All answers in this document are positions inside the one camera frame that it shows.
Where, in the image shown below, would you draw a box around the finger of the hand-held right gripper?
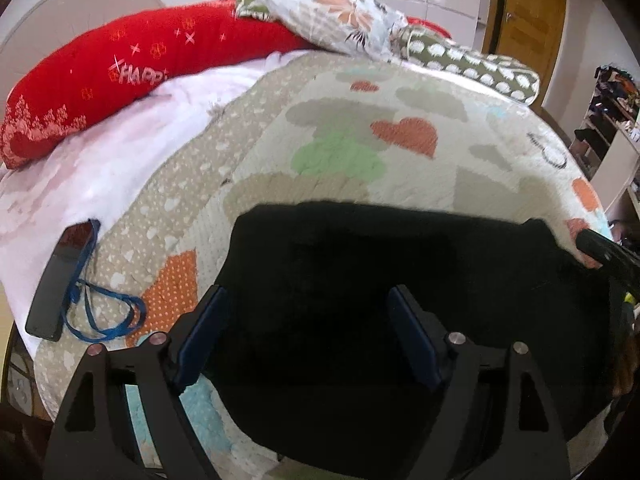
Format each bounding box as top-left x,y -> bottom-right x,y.
575,229 -> 640,301

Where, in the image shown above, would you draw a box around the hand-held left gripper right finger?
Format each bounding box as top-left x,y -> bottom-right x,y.
386,284 -> 573,480

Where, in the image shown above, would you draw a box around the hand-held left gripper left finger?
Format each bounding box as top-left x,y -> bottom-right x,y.
42,284 -> 231,480

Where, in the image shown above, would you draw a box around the black pants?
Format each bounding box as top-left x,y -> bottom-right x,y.
210,200 -> 621,471

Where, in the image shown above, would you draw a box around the cluttered storage shelf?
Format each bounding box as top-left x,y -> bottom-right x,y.
570,62 -> 640,211

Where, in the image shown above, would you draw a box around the black smartphone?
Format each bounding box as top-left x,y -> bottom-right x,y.
25,222 -> 101,343

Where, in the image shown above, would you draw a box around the heart print quilt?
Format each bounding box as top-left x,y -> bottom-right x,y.
32,52 -> 616,480

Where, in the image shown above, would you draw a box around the olive bolster with white print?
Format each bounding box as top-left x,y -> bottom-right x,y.
390,25 -> 543,106

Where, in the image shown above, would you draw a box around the wooden door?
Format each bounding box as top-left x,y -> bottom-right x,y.
482,0 -> 568,68

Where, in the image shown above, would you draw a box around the long red pillow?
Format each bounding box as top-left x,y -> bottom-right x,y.
0,0 -> 453,171

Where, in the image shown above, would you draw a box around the white floral pillow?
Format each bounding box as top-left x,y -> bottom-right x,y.
235,0 -> 412,63

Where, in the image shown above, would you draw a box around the round white headboard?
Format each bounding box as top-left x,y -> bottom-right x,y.
0,0 -> 171,91

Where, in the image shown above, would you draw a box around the blue lanyard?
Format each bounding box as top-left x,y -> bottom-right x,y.
60,219 -> 147,345

